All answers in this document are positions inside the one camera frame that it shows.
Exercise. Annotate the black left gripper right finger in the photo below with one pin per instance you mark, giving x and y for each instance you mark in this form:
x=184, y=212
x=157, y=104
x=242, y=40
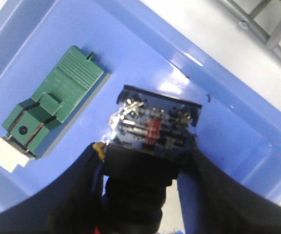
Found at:
x=214, y=203

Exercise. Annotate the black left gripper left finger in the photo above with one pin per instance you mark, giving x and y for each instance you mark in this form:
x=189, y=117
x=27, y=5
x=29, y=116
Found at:
x=69, y=205

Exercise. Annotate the red emergency push button switch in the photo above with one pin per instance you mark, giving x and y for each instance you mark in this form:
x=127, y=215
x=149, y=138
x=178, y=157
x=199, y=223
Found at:
x=150, y=143

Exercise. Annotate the blue plastic tray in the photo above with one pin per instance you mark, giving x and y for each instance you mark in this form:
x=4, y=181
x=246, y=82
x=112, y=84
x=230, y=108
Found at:
x=237, y=130

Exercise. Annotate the green and beige electrical module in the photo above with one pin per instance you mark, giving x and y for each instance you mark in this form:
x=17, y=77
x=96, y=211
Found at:
x=36, y=125

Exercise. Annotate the silver wire rack frame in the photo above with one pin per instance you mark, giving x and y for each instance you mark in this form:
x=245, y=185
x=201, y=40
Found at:
x=262, y=18

